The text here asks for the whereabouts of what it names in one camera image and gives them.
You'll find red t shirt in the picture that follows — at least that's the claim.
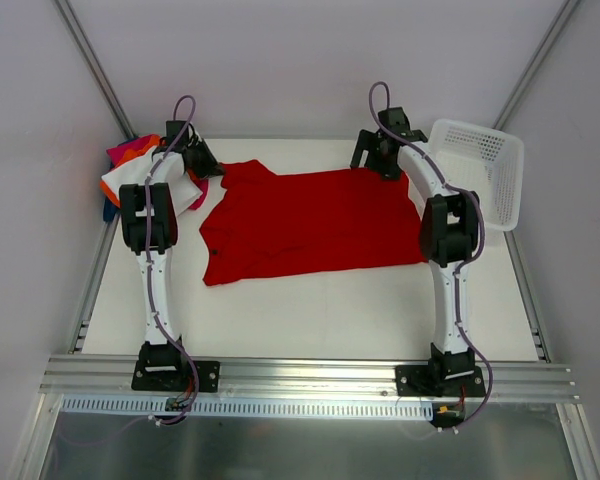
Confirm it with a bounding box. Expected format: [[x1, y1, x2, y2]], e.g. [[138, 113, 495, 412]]
[[200, 160, 424, 286]]

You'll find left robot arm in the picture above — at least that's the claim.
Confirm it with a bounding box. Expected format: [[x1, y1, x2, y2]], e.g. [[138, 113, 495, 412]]
[[119, 119, 224, 393]]

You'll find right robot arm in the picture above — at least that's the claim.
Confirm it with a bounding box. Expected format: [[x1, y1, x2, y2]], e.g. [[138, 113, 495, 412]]
[[351, 107, 488, 398]]

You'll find orange folded t shirt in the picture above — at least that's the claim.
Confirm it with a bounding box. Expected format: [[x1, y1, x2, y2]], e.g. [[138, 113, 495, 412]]
[[98, 135, 204, 206]]

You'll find white folded t shirt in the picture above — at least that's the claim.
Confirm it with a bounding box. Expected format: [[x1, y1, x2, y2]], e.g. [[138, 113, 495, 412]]
[[100, 147, 206, 215]]

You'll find pink folded t shirt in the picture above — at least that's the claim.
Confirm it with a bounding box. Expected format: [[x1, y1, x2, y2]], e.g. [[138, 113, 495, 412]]
[[105, 132, 210, 212]]

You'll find white plastic basket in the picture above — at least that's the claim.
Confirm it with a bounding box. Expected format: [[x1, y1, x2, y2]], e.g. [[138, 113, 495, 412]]
[[429, 119, 525, 232]]

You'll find blue folded t shirt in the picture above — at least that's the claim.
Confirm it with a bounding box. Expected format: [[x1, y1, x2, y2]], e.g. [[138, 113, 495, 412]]
[[102, 198, 118, 223]]

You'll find left metal frame post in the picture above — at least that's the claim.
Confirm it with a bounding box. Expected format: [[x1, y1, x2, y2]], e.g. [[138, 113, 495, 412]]
[[51, 0, 136, 139]]

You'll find metal frame post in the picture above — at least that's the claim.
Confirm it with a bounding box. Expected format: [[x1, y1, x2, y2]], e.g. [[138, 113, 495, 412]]
[[492, 0, 583, 131], [51, 0, 136, 139]]

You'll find right metal frame post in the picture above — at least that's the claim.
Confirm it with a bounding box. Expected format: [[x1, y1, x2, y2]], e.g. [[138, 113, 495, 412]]
[[492, 0, 583, 131]]

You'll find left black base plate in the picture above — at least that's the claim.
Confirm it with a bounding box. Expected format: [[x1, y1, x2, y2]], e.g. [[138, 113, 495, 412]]
[[131, 360, 221, 393]]

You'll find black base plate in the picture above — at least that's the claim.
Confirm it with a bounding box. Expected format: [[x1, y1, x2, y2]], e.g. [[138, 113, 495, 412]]
[[394, 364, 486, 398], [131, 360, 221, 393]]

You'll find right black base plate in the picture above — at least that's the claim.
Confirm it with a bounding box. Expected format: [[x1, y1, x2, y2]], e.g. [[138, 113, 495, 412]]
[[394, 364, 486, 398]]

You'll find white slotted cable duct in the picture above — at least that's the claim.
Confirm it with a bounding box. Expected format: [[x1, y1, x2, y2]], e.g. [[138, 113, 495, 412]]
[[60, 395, 434, 421]]

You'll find aluminium mounting rail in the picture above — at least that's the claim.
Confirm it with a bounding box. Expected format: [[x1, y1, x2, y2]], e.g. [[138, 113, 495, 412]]
[[39, 354, 582, 404]]

